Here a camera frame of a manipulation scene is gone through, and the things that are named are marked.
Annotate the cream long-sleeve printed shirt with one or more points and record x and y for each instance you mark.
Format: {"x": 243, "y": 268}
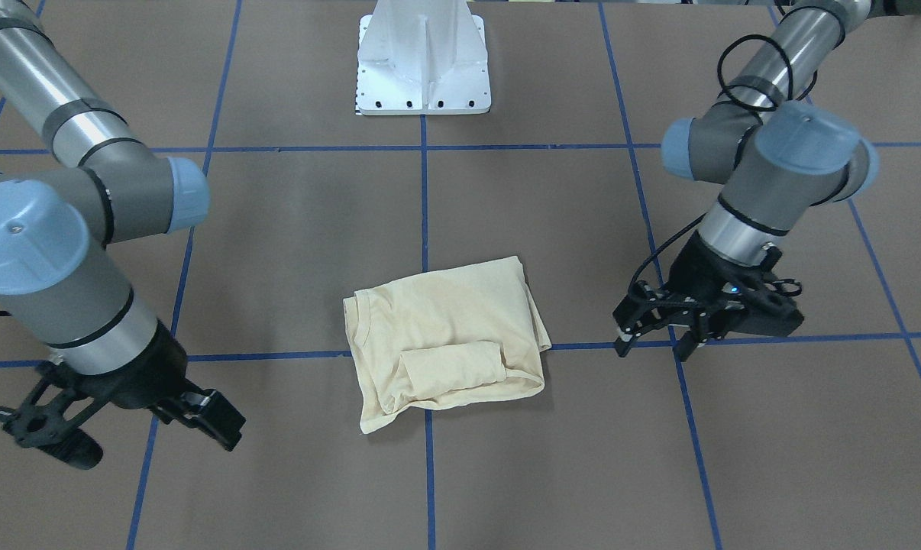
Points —
{"x": 445, "y": 339}

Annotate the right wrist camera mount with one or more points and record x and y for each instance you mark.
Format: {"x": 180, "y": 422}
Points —
{"x": 50, "y": 417}

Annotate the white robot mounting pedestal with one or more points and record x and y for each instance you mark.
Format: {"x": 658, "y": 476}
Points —
{"x": 422, "y": 58}

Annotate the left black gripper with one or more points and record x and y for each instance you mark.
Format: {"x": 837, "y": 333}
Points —
{"x": 694, "y": 276}

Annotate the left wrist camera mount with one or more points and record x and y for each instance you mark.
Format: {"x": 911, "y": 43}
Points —
{"x": 769, "y": 305}

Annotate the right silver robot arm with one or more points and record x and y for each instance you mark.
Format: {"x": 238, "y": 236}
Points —
{"x": 107, "y": 346}

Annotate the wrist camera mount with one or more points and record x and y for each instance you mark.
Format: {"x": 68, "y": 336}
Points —
{"x": 50, "y": 417}
{"x": 769, "y": 305}

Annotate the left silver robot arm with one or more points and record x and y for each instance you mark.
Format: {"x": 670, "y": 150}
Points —
{"x": 775, "y": 156}

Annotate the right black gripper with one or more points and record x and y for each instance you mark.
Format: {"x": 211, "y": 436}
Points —
{"x": 141, "y": 376}

